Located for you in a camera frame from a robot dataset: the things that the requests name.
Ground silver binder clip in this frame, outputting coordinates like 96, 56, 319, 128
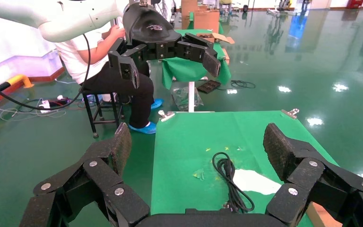
281, 108, 300, 120
158, 110, 176, 122

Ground person forearm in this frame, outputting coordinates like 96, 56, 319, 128
86, 36, 118, 64

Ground white power strip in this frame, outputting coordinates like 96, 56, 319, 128
38, 99, 51, 114

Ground blue shoe cover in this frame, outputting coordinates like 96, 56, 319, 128
150, 98, 164, 110
128, 122, 157, 135

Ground red cabinet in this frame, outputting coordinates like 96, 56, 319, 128
346, 0, 363, 10

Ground flattened cardboard piece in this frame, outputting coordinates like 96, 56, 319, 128
197, 32, 235, 45

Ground black floor cable coil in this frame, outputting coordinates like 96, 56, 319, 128
216, 80, 256, 91

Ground clear plastic bag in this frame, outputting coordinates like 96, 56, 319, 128
170, 86, 204, 112

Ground person hand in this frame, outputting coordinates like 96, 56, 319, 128
109, 25, 127, 40

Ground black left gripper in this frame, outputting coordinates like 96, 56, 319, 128
108, 2, 222, 89

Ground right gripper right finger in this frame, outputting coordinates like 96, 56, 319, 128
263, 122, 363, 227

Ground seated person white shirt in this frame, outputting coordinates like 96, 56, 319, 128
54, 23, 157, 130

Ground tall brown cardboard box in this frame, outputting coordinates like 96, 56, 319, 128
181, 0, 199, 30

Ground white floor wires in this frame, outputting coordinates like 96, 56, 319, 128
0, 94, 67, 123

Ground yellow black floor barrier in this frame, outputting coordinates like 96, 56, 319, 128
0, 74, 34, 114

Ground black plastic tray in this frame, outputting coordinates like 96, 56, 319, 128
196, 79, 221, 94

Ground black metal stool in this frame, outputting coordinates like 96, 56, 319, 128
81, 91, 124, 140

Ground black power cable with plug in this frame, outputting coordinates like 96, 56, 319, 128
212, 152, 255, 214

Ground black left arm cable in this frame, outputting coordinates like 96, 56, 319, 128
0, 34, 91, 112

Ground wide brown cardboard box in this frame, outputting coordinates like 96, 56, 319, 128
194, 10, 220, 33

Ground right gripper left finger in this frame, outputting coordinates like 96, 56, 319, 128
20, 122, 151, 227

